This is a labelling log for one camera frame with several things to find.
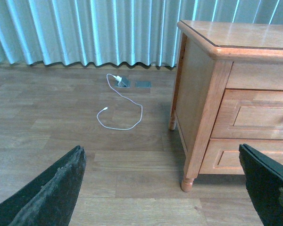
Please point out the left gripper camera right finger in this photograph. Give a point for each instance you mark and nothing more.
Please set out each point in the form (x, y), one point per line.
(264, 183)

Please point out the wooden nightstand cabinet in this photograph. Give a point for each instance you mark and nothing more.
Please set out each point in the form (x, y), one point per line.
(214, 57)

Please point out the wooden drawer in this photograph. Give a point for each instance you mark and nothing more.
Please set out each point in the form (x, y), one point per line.
(250, 114)
(222, 155)

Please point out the closed grey floor socket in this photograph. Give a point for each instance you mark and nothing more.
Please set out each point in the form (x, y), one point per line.
(143, 84)

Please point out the open grey floor socket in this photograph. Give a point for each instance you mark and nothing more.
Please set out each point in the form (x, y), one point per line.
(122, 82)

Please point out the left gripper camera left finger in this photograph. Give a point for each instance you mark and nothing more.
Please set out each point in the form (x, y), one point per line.
(50, 198)

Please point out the pale green pleated curtain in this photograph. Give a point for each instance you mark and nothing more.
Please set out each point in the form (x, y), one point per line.
(113, 31)

